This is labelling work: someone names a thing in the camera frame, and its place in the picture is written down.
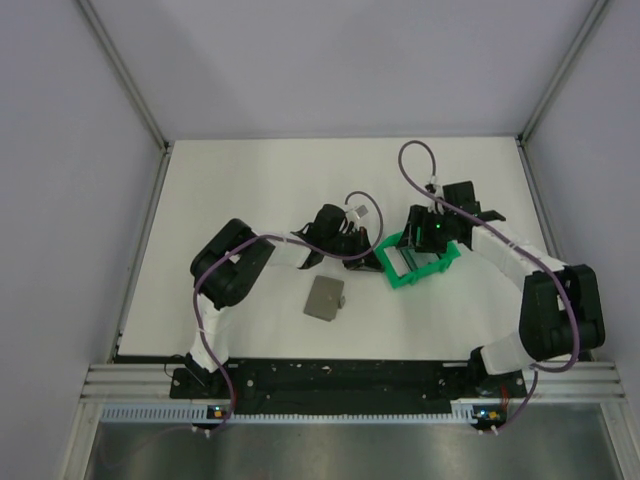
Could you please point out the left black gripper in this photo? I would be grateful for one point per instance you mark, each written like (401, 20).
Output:
(370, 263)

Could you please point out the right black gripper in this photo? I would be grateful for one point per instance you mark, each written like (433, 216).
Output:
(420, 217)

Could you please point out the green plastic bin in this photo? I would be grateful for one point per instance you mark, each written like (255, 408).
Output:
(421, 264)

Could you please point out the grey card holder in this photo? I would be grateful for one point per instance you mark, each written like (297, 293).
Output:
(325, 299)

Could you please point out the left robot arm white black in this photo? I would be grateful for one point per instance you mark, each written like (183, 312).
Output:
(227, 268)

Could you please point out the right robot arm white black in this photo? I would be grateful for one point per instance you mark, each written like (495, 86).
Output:
(560, 312)

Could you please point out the stack of white cards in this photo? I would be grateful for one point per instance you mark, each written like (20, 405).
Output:
(398, 262)

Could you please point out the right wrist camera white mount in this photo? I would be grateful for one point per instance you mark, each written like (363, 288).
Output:
(436, 195)

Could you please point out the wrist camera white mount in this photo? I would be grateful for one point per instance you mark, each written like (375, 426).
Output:
(436, 195)
(356, 213)

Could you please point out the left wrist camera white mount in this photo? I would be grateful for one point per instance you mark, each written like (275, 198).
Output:
(356, 213)

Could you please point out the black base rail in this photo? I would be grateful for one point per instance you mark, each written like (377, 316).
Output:
(317, 386)

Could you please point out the right aluminium frame post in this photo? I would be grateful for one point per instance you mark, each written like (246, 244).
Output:
(587, 30)

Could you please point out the aluminium frame post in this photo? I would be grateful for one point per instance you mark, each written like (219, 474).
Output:
(587, 30)
(123, 76)

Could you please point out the white slotted cable duct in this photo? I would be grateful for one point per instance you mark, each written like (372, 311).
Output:
(466, 411)

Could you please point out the left aluminium frame post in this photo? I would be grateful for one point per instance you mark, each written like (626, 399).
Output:
(123, 76)

